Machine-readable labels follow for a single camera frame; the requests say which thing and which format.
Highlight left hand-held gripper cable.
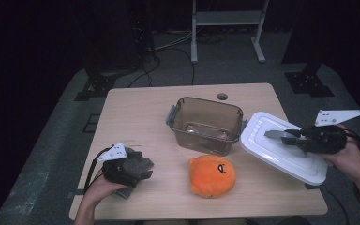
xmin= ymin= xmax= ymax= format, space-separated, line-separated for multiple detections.
xmin=83 ymin=146 xmax=114 ymax=195

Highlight white floor cables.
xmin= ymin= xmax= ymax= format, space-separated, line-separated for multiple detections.
xmin=154 ymin=30 xmax=195 ymax=52

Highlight brown transparent storage box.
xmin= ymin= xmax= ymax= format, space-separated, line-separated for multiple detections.
xmin=165 ymin=97 xmax=248 ymax=157

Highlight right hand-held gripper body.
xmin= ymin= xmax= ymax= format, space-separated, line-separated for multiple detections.
xmin=299 ymin=108 xmax=360 ymax=155

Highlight black stand with flat base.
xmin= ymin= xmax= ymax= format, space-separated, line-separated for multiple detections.
xmin=74 ymin=55 xmax=139 ymax=101

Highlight white metal stand frame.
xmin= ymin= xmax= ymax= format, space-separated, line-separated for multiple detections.
xmin=190 ymin=0 xmax=270 ymax=65

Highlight right hand-held gripper cable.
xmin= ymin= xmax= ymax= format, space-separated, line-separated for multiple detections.
xmin=340 ymin=127 xmax=360 ymax=218

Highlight black stand with square base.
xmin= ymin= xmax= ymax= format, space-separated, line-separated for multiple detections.
xmin=281 ymin=0 xmax=336 ymax=98

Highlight person's right hand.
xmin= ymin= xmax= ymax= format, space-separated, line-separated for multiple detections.
xmin=322 ymin=124 xmax=360 ymax=182

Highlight hand-held gripper cable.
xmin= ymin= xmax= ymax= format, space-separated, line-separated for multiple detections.
xmin=83 ymin=146 xmax=114 ymax=195
xmin=340 ymin=127 xmax=360 ymax=218

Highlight white box lid grey handle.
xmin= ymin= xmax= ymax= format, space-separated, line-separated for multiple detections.
xmin=239 ymin=111 xmax=329 ymax=187

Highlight black pole with cables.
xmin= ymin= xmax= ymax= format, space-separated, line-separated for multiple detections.
xmin=130 ymin=0 xmax=158 ymax=61

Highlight black floor cable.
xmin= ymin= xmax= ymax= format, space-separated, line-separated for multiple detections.
xmin=165 ymin=46 xmax=197 ymax=86
xmin=127 ymin=55 xmax=162 ymax=88

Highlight person's left hand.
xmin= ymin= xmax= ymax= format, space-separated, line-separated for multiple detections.
xmin=83 ymin=178 xmax=129 ymax=208

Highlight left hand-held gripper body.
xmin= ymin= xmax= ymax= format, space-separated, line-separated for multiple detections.
xmin=97 ymin=142 xmax=140 ymax=188

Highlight orange plush toy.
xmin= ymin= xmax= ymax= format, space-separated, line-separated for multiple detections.
xmin=188 ymin=154 xmax=237 ymax=199

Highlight thin black table cable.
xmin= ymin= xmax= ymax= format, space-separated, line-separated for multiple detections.
xmin=324 ymin=187 xmax=352 ymax=225

